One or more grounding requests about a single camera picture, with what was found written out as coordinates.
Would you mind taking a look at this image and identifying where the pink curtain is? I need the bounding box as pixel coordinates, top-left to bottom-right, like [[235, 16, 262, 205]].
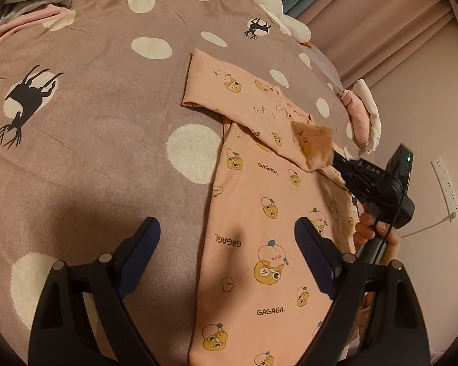
[[296, 0, 458, 90]]

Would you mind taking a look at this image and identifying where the person's right hand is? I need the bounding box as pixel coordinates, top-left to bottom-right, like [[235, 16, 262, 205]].
[[353, 212, 402, 266]]

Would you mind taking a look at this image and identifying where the mauve polka dot deer blanket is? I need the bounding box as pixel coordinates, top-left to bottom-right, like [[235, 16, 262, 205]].
[[0, 0, 357, 366]]

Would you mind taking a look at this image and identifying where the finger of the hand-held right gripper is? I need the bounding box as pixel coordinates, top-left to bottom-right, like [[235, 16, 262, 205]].
[[329, 151, 352, 184]]

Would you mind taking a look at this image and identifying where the pink and white folded cloth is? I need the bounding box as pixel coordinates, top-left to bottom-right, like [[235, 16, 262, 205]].
[[339, 78, 383, 156]]

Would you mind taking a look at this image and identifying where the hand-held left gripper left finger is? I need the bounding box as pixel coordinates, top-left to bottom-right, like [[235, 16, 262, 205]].
[[28, 217, 162, 366]]

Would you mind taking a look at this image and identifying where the white power cable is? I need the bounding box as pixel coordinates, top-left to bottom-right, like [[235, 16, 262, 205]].
[[400, 213, 456, 238]]

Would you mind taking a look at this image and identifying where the white power strip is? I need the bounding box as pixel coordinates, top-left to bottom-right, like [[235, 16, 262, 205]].
[[431, 156, 458, 222]]

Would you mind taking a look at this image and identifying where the pink crumpled cloth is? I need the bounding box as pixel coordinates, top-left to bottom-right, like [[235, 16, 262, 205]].
[[0, 3, 78, 53]]

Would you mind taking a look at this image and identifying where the pink cartoon print baby garment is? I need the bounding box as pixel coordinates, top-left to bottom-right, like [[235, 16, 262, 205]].
[[181, 49, 362, 366]]

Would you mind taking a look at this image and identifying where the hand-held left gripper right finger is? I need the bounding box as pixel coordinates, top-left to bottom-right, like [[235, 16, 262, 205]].
[[294, 217, 432, 366]]

